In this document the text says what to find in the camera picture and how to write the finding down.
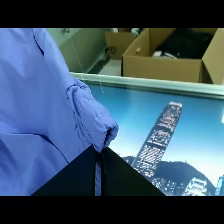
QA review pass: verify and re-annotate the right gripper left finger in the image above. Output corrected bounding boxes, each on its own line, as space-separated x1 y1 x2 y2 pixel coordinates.
31 144 98 197

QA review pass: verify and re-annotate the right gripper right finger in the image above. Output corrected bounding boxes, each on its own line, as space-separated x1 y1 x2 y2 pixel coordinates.
100 146 166 197

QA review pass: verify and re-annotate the blue long-sleeved shirt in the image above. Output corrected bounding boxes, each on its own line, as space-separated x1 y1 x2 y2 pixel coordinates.
0 28 120 197

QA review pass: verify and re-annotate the large open cardboard box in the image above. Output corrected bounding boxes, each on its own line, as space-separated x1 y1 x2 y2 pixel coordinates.
121 28 224 85

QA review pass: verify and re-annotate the small cardboard box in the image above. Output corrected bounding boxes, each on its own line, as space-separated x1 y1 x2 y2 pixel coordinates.
104 30 137 61

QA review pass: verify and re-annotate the black garment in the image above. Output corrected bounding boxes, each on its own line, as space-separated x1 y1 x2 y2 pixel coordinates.
155 28 215 60

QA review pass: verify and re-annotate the silver frame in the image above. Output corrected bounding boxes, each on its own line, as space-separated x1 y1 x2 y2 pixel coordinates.
69 71 224 100

